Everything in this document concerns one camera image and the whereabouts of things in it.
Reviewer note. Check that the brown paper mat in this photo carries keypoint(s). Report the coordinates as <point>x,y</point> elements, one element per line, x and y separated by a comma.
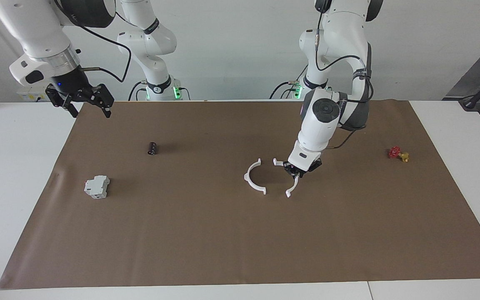
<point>223,233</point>

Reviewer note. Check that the red handwheel brass valve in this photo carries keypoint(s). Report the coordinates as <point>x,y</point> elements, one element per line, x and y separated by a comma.
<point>395,152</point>

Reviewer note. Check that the black cylindrical capacitor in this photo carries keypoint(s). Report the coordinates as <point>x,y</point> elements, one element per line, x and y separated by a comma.
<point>152,148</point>

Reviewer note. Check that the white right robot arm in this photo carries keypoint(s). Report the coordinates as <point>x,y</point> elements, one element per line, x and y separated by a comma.
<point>36,29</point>

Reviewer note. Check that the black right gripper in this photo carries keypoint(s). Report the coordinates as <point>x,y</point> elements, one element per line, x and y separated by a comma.
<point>71,85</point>

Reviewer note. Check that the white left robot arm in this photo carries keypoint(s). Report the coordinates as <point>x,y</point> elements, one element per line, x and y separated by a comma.
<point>336,37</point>

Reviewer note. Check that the white circuit breaker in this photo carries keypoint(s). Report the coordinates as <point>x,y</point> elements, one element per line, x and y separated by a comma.
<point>97,186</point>

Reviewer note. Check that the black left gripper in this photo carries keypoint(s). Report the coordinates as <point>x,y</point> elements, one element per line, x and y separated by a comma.
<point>311,167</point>

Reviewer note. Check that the white power strip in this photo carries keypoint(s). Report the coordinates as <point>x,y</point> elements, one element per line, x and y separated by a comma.
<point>31,96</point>

